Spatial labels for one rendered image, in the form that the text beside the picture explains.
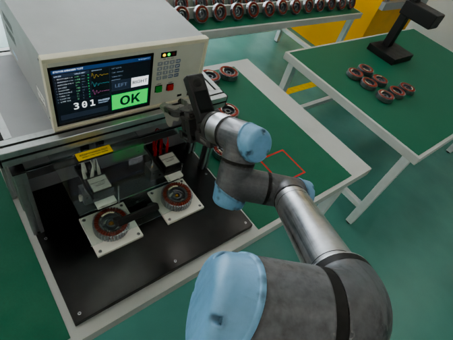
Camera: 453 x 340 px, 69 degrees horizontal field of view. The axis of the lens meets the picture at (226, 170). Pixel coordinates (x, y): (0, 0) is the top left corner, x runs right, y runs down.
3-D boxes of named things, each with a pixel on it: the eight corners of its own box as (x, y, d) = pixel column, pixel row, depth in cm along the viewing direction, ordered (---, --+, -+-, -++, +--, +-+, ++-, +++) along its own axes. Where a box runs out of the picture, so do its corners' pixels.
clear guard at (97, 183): (178, 208, 90) (181, 195, 86) (91, 247, 77) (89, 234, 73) (125, 132, 105) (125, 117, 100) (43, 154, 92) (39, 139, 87)
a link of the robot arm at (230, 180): (260, 217, 73) (274, 171, 70) (210, 208, 71) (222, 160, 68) (255, 204, 80) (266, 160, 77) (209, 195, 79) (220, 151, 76)
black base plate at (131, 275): (251, 227, 123) (253, 224, 122) (75, 326, 89) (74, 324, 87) (184, 145, 144) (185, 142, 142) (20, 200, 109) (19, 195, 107)
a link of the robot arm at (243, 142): (242, 167, 66) (253, 126, 64) (209, 150, 74) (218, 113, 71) (268, 167, 71) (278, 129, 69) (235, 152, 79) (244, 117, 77)
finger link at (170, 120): (154, 125, 91) (178, 131, 86) (151, 104, 88) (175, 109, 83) (163, 121, 93) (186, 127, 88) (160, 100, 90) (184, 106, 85)
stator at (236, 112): (231, 125, 160) (233, 119, 157) (212, 115, 162) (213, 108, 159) (240, 115, 167) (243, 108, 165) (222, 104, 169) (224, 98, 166)
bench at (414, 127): (456, 154, 333) (520, 92, 279) (350, 231, 233) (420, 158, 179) (371, 90, 381) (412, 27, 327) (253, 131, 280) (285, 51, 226)
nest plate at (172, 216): (203, 208, 121) (204, 206, 120) (168, 225, 113) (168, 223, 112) (182, 179, 128) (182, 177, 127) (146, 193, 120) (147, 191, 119)
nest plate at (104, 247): (143, 237, 108) (143, 235, 107) (98, 258, 100) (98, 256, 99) (123, 203, 115) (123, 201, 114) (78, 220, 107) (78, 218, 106)
